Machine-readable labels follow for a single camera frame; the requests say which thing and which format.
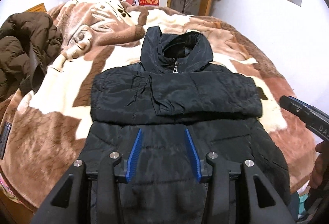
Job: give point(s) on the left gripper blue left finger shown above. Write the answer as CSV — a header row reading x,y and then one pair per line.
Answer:
x,y
133,156

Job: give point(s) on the person's right hand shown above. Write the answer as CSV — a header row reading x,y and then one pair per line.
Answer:
x,y
320,166

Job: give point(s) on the brown puffer jacket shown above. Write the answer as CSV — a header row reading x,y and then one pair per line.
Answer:
x,y
29,43

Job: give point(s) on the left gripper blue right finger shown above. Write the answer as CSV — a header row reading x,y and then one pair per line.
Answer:
x,y
193,156

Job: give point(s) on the brown cream plush blanket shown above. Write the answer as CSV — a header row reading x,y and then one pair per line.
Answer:
x,y
49,127

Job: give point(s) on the wooden headboard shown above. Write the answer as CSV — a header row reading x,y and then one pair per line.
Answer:
x,y
38,8

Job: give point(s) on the black hooded puffer jacket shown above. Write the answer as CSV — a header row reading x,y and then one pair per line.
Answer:
x,y
176,90

